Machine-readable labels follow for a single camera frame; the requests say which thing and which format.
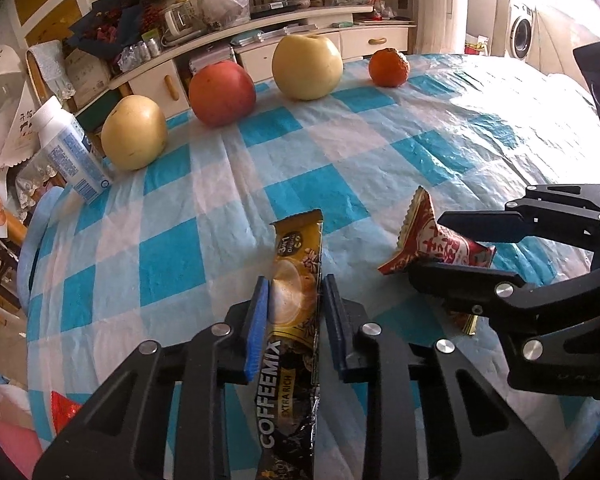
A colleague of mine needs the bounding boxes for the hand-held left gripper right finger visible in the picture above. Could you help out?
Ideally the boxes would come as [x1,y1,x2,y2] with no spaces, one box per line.
[321,274,561,480]

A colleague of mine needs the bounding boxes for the cardboard box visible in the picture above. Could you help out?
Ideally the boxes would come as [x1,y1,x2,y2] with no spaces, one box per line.
[64,49,112,107]

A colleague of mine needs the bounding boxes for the yellow apple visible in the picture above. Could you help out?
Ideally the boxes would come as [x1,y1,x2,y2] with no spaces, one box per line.
[272,32,344,101]

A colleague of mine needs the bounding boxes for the silver foil packets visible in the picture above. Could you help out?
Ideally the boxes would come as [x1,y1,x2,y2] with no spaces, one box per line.
[117,30,164,72]

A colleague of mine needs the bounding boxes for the pink bag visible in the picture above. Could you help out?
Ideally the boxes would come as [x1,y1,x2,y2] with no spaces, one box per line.
[0,370,43,478]

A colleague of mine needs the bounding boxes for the red white candy wrapper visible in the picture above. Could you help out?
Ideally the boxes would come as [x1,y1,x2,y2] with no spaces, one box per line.
[378,186,497,336]

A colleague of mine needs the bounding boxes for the wooden chair with lace cover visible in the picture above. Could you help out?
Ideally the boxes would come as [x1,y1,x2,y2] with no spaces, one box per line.
[25,40,77,110]

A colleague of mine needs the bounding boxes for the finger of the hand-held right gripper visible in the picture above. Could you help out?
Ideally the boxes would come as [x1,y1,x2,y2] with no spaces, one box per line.
[437,184,600,253]
[407,258,600,401]

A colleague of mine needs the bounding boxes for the clear plastic bag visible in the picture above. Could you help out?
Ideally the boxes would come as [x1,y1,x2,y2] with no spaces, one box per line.
[200,0,252,28]

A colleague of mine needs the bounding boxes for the blue white checked tablecloth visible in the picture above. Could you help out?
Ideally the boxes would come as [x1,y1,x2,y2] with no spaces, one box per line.
[17,52,600,480]

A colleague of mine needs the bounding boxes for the yellow pear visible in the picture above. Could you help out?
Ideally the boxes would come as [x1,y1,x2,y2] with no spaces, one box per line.
[101,95,169,171]

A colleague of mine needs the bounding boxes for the orange tangerine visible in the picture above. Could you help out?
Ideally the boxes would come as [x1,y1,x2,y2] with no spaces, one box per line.
[368,47,411,88]

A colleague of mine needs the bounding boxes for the red plastic bag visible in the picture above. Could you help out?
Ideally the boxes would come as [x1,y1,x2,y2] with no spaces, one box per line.
[50,390,84,434]

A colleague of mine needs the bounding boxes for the white plastic bottle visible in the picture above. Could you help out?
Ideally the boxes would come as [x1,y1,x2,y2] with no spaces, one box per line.
[31,96,115,205]

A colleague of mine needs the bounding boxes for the white electric kettle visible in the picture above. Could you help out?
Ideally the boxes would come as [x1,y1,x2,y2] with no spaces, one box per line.
[162,2,204,42]

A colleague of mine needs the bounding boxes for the red apple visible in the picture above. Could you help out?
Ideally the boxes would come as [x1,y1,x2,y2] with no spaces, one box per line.
[188,60,257,128]

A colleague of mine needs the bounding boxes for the dark blue flower bouquet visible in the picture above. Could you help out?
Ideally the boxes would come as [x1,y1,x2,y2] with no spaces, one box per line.
[70,0,153,56]

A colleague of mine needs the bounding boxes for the cream cabinet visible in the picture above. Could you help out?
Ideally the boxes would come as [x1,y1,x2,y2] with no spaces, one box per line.
[75,5,417,126]

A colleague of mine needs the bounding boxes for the white paper with dark drawing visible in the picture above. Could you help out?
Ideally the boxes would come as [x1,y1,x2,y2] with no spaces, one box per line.
[0,45,42,171]

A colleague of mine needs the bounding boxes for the gold black coffee stick packet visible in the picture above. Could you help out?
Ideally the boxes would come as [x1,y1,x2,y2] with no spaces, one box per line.
[252,209,326,480]

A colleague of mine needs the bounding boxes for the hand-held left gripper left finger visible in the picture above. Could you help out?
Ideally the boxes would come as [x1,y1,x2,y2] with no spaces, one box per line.
[32,276,272,480]

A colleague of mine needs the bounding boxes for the white lace cloth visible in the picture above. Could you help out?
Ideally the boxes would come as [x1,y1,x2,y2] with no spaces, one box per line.
[15,152,65,209]

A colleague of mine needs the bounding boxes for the white washing machine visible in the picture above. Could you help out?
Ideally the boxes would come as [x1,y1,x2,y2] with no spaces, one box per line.
[506,0,545,64]

